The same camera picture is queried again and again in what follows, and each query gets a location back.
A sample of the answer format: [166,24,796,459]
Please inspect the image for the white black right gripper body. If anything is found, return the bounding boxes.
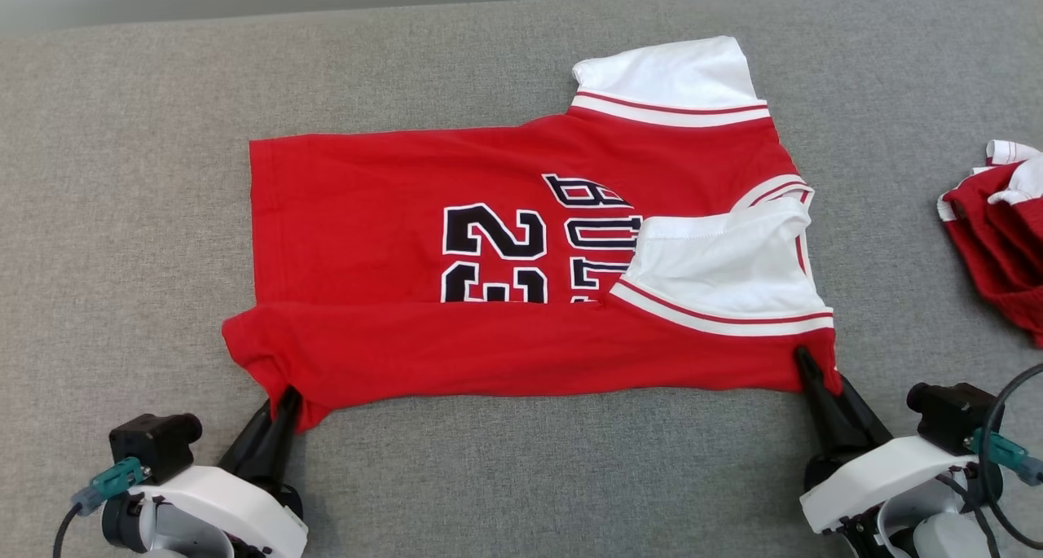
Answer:
[800,436,980,543]

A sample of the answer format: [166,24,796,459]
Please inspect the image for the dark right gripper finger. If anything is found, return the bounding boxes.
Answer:
[794,346,852,459]
[831,372,894,453]

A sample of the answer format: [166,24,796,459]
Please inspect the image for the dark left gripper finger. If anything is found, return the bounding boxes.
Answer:
[265,387,303,487]
[218,395,282,481]

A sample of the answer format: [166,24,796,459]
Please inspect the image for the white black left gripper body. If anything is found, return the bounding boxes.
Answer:
[122,463,310,558]

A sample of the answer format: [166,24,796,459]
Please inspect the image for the red shorts white stripe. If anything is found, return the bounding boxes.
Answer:
[937,140,1043,349]

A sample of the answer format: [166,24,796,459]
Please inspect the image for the red white basketball jersey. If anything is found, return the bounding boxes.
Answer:
[222,35,843,433]

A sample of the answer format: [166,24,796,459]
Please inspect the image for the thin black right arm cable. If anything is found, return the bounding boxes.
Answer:
[935,472,1001,558]

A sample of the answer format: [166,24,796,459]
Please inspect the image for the teal plug left camera cable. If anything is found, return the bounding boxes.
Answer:
[53,458,151,558]

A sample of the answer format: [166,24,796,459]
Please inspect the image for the teal plug camera cable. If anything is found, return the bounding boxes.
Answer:
[971,362,1043,552]
[53,458,151,558]

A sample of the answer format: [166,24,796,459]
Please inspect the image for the teal plug right camera cable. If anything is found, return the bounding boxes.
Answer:
[971,362,1043,552]

